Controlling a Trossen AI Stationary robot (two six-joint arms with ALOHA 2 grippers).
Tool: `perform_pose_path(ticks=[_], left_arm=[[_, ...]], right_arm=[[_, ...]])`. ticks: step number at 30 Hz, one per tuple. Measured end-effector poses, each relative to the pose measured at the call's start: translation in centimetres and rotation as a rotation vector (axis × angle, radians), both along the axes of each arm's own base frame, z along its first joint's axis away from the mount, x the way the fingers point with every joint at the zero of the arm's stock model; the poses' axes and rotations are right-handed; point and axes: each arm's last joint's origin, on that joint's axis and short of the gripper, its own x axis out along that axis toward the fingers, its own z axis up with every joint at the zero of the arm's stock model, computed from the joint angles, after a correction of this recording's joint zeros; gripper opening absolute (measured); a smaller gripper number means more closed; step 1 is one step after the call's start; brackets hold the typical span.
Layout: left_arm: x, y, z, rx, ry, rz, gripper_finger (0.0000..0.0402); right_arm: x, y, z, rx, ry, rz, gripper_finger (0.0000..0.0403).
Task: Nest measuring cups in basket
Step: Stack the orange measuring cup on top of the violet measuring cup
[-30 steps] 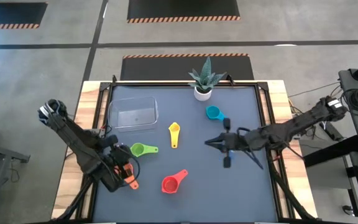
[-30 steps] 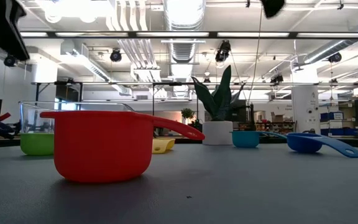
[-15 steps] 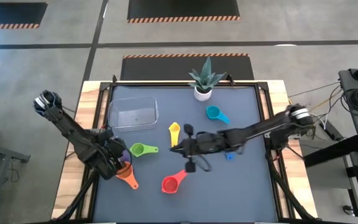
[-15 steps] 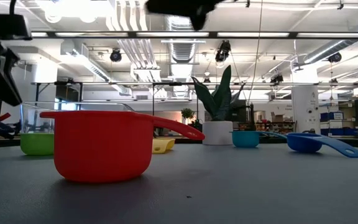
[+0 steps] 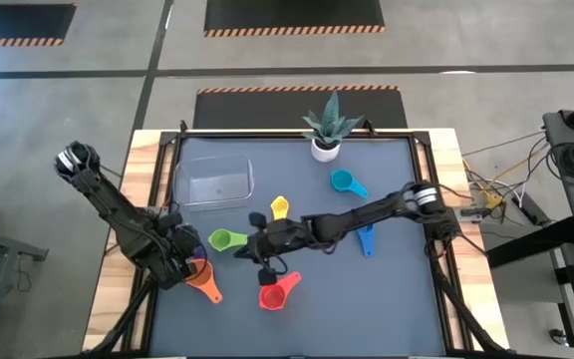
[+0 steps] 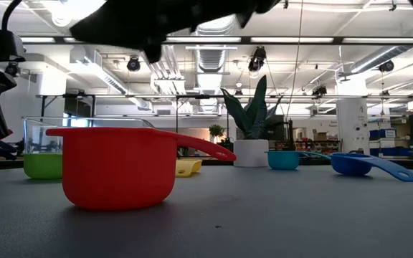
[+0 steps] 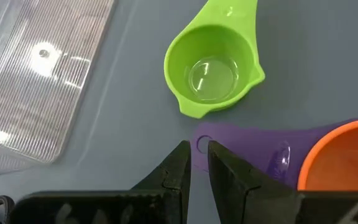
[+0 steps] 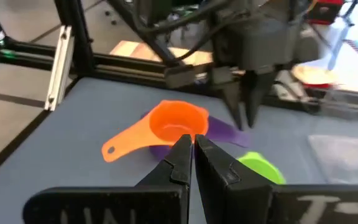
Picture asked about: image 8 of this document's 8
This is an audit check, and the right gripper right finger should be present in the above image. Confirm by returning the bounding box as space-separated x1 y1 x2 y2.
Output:
194 134 358 224

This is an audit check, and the orange measuring cup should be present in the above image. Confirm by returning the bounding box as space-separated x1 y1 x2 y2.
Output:
101 99 210 164

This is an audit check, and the grey table mat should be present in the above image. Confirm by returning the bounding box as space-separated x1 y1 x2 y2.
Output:
0 77 358 224

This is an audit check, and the green measuring cup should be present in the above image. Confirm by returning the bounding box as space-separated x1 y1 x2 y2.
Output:
237 151 287 185

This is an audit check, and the white aluminium bracket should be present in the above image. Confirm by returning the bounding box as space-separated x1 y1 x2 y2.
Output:
44 25 74 112

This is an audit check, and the clear plastic basket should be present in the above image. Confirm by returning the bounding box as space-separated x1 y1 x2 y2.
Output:
308 133 358 185

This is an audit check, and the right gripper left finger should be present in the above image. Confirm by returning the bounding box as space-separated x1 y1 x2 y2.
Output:
22 133 194 224

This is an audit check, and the black metal table frame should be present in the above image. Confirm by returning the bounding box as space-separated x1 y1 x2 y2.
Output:
0 0 358 187

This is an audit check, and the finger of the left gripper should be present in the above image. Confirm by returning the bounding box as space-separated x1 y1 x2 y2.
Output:
243 70 277 129
216 80 245 131

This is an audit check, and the purple measuring cup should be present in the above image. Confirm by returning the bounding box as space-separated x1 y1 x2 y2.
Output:
141 111 251 160

